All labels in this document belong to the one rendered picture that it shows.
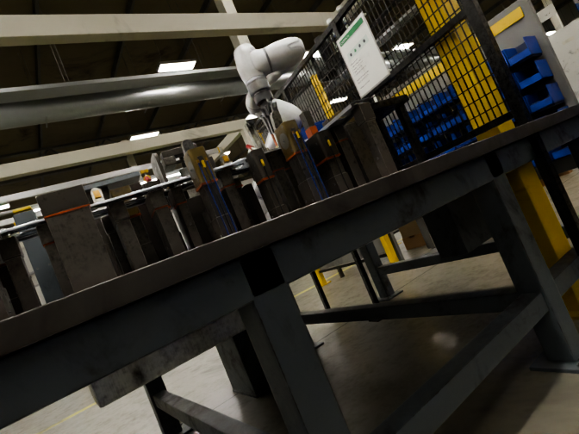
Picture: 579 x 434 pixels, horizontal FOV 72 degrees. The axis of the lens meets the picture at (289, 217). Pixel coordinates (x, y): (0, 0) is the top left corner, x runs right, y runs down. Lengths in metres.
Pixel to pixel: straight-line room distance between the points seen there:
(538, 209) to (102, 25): 4.24
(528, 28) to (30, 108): 12.40
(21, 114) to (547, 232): 13.02
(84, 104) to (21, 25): 9.25
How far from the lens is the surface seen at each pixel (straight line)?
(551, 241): 1.71
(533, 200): 1.68
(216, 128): 8.71
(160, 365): 0.91
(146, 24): 4.96
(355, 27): 2.03
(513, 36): 3.26
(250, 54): 1.72
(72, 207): 1.26
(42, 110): 13.62
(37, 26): 4.69
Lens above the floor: 0.66
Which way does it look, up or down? 3 degrees up
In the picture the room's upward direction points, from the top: 23 degrees counter-clockwise
